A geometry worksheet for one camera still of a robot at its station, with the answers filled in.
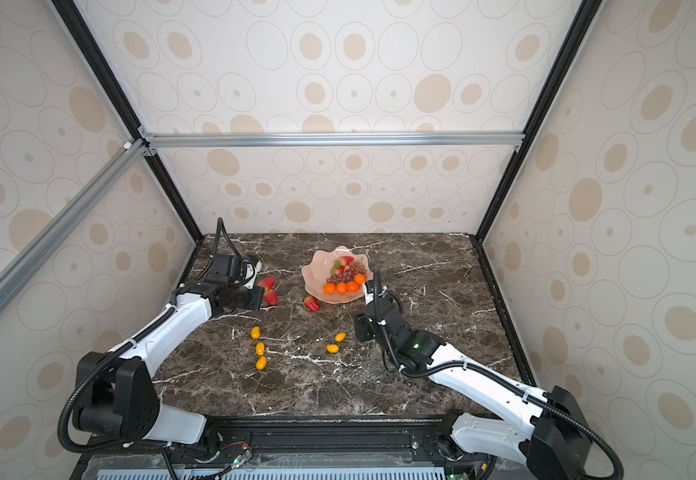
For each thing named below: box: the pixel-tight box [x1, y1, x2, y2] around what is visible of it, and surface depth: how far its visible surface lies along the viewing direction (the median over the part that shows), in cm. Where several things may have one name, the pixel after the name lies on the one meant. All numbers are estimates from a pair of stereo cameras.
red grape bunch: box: [326, 262, 367, 284], surface depth 106 cm
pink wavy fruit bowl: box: [302, 246, 374, 304], surface depth 108 cm
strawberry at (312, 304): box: [304, 296, 320, 312], surface depth 100 cm
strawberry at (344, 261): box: [335, 256, 355, 269], surface depth 108 cm
